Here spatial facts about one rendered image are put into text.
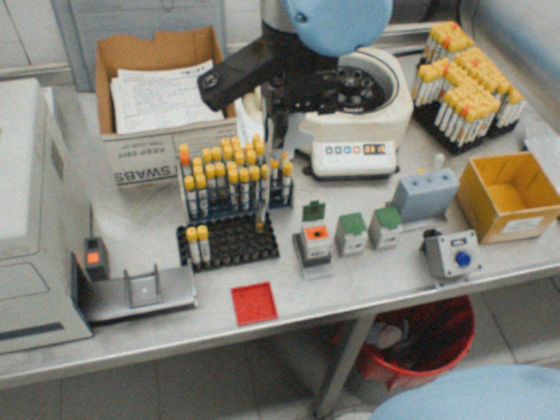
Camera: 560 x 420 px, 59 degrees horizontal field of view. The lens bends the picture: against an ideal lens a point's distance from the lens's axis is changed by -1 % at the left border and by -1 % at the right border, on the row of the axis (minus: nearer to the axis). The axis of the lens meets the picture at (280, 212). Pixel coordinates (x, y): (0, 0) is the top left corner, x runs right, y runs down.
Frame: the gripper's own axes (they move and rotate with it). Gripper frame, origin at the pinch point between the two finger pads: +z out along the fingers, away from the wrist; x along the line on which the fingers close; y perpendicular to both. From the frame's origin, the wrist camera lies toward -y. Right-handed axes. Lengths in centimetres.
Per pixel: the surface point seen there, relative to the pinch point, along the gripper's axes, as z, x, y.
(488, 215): 19.4, -4.8, 39.2
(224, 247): 24.7, 1.2, -7.1
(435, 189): 16.6, 0.7, 30.4
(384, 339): 92, 2, 39
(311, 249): 20.2, -4.8, 6.7
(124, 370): 114, 17, -41
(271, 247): 24.7, -0.4, 1.0
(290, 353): 114, 11, 13
